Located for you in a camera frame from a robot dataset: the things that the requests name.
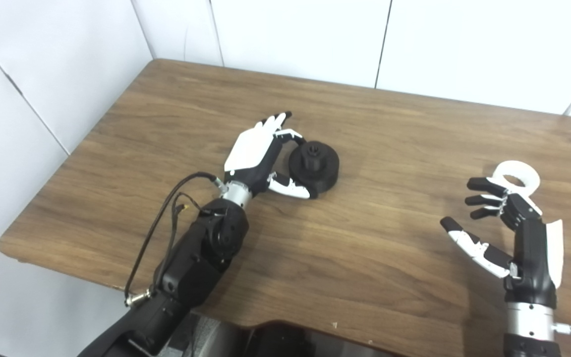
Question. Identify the round black plastic part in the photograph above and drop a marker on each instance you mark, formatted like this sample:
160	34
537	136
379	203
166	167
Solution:
322	171

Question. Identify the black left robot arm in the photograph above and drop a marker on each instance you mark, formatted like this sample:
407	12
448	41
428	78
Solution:
196	263

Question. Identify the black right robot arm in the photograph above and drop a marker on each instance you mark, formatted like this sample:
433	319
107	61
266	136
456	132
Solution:
531	329

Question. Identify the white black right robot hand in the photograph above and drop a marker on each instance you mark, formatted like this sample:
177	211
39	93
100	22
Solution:
533	258

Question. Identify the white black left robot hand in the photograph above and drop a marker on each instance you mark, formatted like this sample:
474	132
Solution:
251	151

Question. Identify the black robot torso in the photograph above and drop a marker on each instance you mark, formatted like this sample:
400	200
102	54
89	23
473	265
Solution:
275	342

